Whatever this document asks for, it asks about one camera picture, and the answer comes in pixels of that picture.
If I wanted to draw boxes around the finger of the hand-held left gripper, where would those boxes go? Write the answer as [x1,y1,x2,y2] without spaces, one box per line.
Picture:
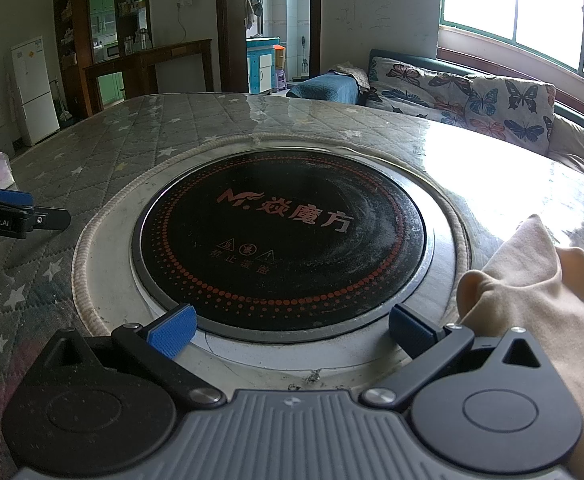
[0,186,35,207]
[26,209,71,232]

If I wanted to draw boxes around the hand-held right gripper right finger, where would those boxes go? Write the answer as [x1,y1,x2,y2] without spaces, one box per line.
[361,304,543,407]

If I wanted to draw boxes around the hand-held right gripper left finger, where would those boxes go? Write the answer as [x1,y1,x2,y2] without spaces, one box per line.
[46,304,225,407]

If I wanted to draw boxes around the cream cloth garment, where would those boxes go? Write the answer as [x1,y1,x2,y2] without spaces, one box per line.
[456,214,584,480]

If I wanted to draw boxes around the white refrigerator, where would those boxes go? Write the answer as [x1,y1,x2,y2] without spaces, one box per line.
[11,36,61,147]

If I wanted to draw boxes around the dark wooden shelf cabinet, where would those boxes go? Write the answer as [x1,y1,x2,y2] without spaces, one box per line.
[53,0,153,116]

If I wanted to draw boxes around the round black induction cooktop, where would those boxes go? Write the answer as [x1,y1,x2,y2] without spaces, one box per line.
[131,149,435,338]

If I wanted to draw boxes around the dark wooden counter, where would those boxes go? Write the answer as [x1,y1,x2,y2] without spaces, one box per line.
[83,38,215,116]

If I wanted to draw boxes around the long butterfly print cushion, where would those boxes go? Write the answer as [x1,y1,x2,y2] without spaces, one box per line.
[364,56,475,126]

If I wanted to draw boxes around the square butterfly print cushion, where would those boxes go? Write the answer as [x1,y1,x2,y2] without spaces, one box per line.
[464,74,557,155]

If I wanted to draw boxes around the plain beige cushion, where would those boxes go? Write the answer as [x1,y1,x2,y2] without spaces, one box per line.
[547,112,584,181]

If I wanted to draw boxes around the blue kitchen cabinet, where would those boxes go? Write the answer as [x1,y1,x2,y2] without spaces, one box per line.
[246,36,281,95]

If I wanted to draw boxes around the blue sofa blanket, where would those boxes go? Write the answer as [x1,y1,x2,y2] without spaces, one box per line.
[286,72,362,107]

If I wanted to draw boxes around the beige towel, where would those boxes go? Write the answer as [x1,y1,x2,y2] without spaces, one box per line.
[328,63,370,90]

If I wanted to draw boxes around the dark wooden door frame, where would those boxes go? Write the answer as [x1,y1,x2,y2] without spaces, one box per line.
[215,0,322,96]

